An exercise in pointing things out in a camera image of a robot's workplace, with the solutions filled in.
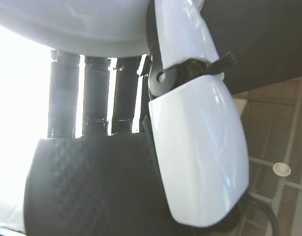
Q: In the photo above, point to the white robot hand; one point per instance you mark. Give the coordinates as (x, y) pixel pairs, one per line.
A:
(202, 147)

